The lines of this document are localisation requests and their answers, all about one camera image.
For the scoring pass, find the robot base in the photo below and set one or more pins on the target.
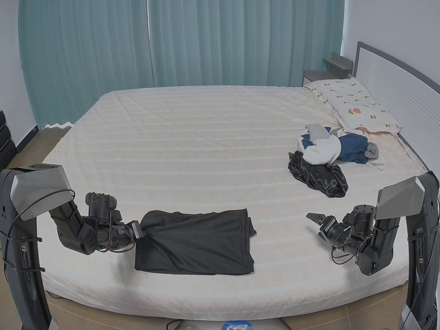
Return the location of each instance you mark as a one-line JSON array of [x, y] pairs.
[[206, 326]]

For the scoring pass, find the black T-shirt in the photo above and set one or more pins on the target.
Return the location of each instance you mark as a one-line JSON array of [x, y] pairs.
[[196, 242]]

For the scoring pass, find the bed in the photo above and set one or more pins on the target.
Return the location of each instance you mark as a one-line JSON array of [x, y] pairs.
[[189, 143]]

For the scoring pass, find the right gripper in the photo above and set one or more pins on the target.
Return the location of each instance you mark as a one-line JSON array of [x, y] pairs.
[[330, 230]]

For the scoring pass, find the white printed pillow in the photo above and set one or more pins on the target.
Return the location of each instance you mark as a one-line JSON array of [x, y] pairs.
[[357, 103]]

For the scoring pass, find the black chest of drawers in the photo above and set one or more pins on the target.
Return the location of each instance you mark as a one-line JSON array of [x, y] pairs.
[[6, 139]]

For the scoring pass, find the pile of clothes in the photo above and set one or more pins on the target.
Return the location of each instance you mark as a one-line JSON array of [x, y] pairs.
[[323, 150]]

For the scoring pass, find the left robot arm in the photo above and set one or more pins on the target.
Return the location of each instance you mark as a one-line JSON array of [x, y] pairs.
[[37, 191]]

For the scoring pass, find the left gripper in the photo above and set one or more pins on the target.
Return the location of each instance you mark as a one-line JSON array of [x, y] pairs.
[[137, 231]]

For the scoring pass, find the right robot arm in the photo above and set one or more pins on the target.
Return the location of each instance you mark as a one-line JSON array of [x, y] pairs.
[[398, 198]]

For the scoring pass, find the grey bedside table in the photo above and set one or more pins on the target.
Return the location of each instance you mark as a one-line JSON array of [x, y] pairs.
[[323, 74]]

